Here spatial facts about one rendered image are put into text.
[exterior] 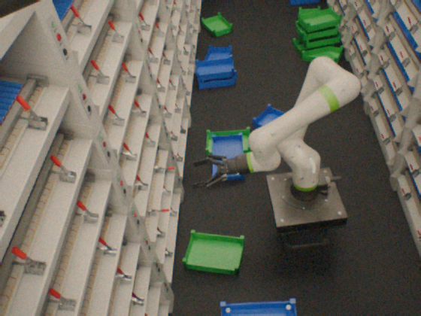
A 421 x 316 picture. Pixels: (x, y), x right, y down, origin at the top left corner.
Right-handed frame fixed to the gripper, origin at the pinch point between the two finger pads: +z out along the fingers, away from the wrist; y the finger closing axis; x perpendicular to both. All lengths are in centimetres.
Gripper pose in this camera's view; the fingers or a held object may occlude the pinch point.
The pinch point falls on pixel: (195, 174)
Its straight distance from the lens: 190.0
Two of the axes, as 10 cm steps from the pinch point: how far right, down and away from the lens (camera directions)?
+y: 0.2, -7.2, 7.0
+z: -9.5, 2.1, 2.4
